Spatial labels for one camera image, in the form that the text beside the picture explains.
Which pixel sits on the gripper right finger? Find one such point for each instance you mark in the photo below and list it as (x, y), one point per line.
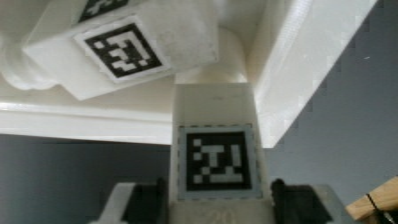
(308, 205)

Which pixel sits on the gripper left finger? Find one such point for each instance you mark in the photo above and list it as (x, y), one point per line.
(137, 204)

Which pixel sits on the white leg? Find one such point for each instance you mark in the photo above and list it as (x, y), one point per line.
(219, 192)
(104, 44)

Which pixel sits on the white square tabletop part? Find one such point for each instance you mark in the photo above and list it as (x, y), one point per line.
(294, 32)

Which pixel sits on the white leg inside tabletop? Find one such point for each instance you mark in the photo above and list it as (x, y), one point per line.
(104, 44)

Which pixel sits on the wooden clamp piece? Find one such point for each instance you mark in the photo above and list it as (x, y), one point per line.
(374, 209)

